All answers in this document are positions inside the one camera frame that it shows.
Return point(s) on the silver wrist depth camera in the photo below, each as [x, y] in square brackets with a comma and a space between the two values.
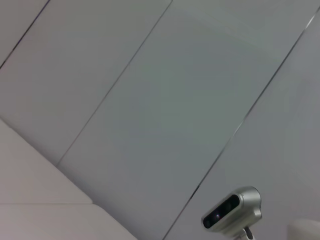
[232, 210]

